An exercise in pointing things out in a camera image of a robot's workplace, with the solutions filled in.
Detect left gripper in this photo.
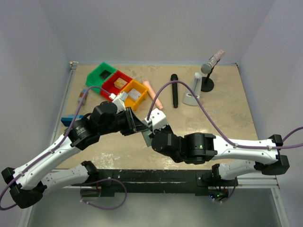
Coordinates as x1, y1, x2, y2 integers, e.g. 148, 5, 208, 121
100, 107, 150, 137

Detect sage green card holder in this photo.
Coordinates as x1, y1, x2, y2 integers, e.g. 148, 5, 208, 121
142, 118, 153, 147

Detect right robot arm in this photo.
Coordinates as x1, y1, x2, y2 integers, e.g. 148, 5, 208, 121
150, 125, 290, 185

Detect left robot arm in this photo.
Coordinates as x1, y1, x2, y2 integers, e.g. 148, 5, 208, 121
1, 101, 150, 209

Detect block in yellow bin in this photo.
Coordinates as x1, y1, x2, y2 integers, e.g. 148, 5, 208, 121
127, 88, 141, 102

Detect yellow plastic bin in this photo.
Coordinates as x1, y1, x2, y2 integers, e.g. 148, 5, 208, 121
121, 79, 148, 111

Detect pink microphone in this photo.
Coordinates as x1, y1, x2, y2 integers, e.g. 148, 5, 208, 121
143, 79, 163, 110

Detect block in red bin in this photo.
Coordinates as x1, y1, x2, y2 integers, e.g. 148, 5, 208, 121
114, 78, 127, 89

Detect red plastic bin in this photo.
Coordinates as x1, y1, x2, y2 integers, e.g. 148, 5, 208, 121
98, 70, 132, 100

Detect grey metronome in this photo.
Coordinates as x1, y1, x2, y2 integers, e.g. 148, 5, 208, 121
183, 72, 203, 106

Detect green plastic bin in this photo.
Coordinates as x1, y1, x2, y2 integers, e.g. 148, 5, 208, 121
86, 62, 117, 87

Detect black microphone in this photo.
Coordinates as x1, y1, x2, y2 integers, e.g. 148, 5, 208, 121
170, 74, 178, 108

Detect toy block hammer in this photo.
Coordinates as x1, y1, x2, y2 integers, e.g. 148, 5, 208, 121
61, 89, 88, 127

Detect black microphone stand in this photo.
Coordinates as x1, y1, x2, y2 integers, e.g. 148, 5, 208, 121
201, 61, 214, 92

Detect glitter microphone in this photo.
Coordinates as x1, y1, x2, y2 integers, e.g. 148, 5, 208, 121
201, 49, 225, 74

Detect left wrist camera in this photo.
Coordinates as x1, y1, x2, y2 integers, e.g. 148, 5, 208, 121
109, 91, 128, 113

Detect aluminium frame rail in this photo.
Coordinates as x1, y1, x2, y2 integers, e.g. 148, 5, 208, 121
17, 61, 79, 227

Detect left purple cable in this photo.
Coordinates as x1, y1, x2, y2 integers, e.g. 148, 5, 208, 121
0, 86, 116, 211

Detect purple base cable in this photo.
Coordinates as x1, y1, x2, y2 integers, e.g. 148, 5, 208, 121
80, 177, 128, 210

